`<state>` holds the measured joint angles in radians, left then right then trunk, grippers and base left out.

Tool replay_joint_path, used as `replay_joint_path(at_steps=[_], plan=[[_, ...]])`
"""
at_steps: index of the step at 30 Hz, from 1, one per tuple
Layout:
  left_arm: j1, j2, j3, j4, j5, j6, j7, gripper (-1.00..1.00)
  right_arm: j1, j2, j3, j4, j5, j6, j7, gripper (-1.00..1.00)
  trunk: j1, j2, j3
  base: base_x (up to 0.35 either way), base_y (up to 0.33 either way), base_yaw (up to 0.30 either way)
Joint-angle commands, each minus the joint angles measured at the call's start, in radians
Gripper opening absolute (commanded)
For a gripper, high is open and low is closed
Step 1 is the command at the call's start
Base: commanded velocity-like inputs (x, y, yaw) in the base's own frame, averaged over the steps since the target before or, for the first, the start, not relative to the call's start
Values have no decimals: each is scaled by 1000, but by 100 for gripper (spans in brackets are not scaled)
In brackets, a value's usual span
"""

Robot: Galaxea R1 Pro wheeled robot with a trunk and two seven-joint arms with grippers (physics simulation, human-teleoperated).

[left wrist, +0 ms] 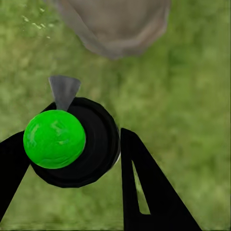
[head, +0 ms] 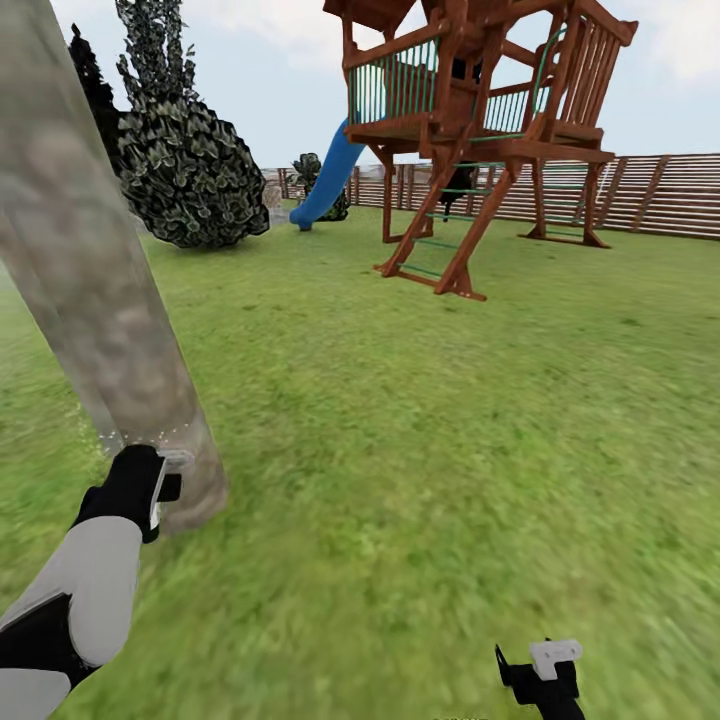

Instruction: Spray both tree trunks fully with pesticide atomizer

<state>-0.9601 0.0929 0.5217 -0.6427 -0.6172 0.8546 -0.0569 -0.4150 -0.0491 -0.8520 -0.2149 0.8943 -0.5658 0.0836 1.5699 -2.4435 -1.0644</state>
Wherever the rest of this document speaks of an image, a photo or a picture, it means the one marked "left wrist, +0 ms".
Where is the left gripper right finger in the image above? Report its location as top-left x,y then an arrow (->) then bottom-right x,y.
120,128 -> 202,231

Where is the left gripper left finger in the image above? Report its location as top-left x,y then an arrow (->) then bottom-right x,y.
0,130 -> 30,222

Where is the pesticide atomizer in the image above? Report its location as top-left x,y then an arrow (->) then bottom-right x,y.
23,75 -> 121,188

